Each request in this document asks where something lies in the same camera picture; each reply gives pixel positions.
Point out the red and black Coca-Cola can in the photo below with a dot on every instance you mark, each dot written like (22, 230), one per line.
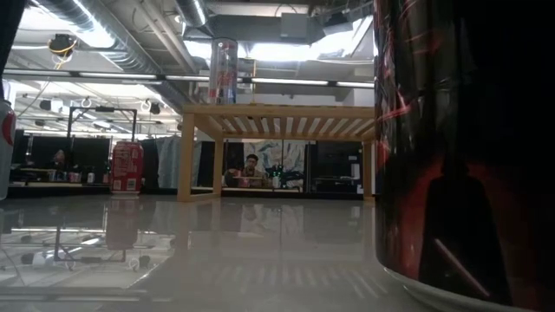
(433, 173)

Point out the silver diet cola can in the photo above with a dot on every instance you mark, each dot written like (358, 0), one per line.
(6, 151)

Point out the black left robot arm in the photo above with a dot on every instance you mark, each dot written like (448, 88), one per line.
(8, 26)

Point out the light wooden slatted shelf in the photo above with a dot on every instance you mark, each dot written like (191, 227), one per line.
(277, 111)

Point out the person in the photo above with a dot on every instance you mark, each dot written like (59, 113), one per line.
(251, 162)

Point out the black cabinet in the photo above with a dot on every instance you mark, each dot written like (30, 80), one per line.
(334, 160)

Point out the slim silver energy drink can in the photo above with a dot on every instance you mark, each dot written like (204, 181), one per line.
(223, 73)

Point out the grey hanging cloth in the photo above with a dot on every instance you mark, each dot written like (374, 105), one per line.
(169, 160)

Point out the black monitor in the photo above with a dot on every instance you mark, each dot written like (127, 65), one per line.
(91, 151)
(43, 151)

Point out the blue white patterned wall hanging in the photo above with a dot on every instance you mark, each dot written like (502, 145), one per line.
(295, 154)

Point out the black metal rig frame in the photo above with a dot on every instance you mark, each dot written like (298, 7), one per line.
(104, 109)

